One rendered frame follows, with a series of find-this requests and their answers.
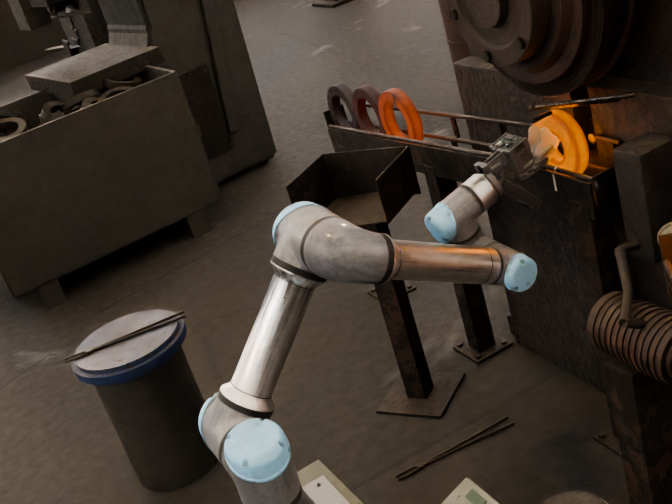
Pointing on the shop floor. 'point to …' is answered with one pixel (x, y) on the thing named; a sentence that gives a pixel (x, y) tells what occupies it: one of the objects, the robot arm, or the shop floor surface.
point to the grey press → (162, 32)
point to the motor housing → (639, 392)
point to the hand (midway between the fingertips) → (557, 137)
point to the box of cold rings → (96, 177)
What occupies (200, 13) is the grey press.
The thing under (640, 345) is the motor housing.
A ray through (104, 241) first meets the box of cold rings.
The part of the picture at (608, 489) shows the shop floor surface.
